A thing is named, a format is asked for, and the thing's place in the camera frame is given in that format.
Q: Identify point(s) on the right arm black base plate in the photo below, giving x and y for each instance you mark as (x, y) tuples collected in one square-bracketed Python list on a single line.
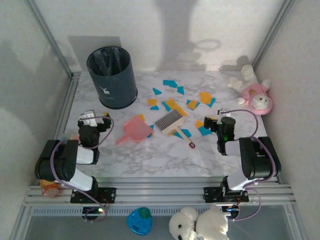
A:
[(211, 195)]

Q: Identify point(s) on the pink plastic dustpan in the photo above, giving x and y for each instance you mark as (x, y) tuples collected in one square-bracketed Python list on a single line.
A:
[(136, 130)]

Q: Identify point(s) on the aluminium mounting rail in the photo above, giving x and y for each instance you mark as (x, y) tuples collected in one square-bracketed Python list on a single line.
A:
[(160, 193)]

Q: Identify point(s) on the aluminium side rail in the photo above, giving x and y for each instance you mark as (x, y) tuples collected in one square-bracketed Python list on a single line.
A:
[(69, 100)]

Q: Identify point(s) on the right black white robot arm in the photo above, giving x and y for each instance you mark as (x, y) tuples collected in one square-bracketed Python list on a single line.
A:
[(257, 157)]

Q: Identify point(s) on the aluminium frame post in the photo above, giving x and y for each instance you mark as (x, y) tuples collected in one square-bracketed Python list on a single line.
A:
[(48, 37), (273, 32)]

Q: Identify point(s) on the white plush bear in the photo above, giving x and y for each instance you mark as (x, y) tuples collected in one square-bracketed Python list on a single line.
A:
[(200, 222)]

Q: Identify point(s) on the white plush toy pink shirt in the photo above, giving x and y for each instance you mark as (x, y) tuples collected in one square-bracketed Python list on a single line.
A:
[(252, 91)]

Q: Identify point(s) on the cream hand brush grey bristles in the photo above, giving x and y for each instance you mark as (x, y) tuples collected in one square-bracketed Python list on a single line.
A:
[(170, 122)]

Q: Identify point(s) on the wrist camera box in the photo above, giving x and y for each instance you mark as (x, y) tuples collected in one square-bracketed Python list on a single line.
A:
[(223, 111), (87, 118)]

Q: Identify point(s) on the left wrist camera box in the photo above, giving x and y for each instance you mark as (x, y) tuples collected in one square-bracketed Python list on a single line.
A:
[(87, 118)]

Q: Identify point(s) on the blue plastic toy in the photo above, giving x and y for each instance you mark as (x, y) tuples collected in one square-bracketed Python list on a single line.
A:
[(138, 221)]

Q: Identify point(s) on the yellow paper scrap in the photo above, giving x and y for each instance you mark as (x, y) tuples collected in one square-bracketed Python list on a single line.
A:
[(172, 134), (141, 117), (192, 104), (171, 102), (183, 111), (205, 97), (152, 102), (199, 123)]

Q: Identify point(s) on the black plastic bin liner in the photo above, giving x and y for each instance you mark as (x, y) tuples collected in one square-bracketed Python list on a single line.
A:
[(107, 62)]

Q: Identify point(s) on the orange juice bottle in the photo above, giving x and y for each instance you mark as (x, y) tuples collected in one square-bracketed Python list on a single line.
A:
[(51, 191)]

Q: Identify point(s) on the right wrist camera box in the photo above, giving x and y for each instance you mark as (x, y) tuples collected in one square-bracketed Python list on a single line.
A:
[(223, 111)]

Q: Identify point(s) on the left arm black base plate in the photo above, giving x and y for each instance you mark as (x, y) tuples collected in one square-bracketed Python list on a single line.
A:
[(110, 195)]

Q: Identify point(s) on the dark blue waste bin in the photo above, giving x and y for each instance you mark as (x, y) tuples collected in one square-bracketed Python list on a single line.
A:
[(115, 90)]

